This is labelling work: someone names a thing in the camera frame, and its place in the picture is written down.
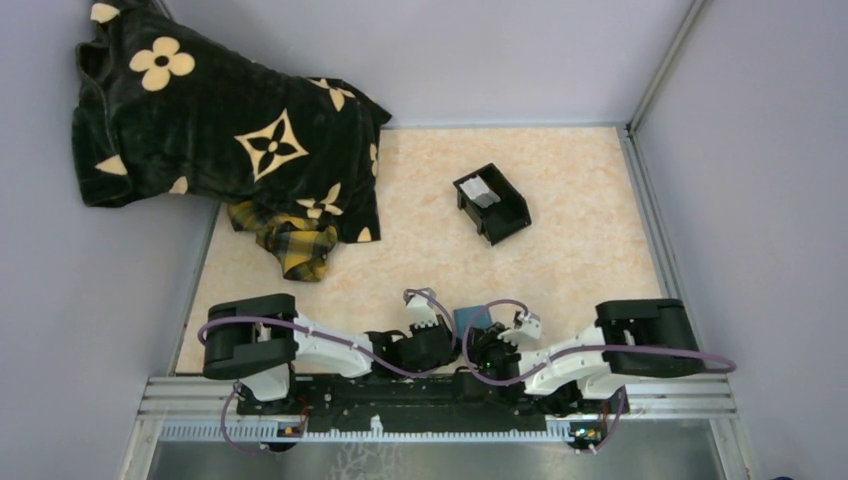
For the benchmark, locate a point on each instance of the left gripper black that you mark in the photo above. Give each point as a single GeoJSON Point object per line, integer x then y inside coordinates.
{"type": "Point", "coordinates": [442, 325]}

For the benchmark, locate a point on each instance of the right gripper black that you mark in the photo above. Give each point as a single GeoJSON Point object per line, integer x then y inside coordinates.
{"type": "Point", "coordinates": [480, 339]}

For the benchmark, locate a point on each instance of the blue card holder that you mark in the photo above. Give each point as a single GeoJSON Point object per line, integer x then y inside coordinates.
{"type": "Point", "coordinates": [474, 316]}

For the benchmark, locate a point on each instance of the black card box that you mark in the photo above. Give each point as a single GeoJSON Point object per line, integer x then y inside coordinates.
{"type": "Point", "coordinates": [497, 209]}

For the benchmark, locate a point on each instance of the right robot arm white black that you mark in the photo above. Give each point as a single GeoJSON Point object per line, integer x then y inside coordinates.
{"type": "Point", "coordinates": [629, 340]}

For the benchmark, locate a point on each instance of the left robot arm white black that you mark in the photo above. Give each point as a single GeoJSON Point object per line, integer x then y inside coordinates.
{"type": "Point", "coordinates": [256, 342]}

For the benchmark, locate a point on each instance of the stack of white cards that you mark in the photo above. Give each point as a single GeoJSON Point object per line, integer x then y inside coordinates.
{"type": "Point", "coordinates": [479, 192]}

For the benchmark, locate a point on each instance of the yellow black plaid cloth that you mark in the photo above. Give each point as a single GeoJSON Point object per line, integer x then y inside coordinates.
{"type": "Point", "coordinates": [300, 245]}

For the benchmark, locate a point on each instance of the black floral plush blanket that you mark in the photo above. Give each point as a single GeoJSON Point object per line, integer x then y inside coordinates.
{"type": "Point", "coordinates": [164, 110]}

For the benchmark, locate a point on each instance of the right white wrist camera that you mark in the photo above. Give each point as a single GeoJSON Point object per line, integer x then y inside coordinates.
{"type": "Point", "coordinates": [526, 329]}

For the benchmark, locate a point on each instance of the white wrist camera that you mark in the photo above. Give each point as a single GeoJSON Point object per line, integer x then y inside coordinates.
{"type": "Point", "coordinates": [420, 308]}
{"type": "Point", "coordinates": [526, 329]}

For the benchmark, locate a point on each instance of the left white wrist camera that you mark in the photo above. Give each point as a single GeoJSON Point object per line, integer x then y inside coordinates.
{"type": "Point", "coordinates": [420, 308]}

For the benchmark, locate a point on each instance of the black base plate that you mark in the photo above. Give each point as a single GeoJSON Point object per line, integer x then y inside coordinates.
{"type": "Point", "coordinates": [443, 403]}

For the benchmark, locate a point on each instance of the aluminium frame rail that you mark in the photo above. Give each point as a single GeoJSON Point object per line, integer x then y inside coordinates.
{"type": "Point", "coordinates": [194, 409]}

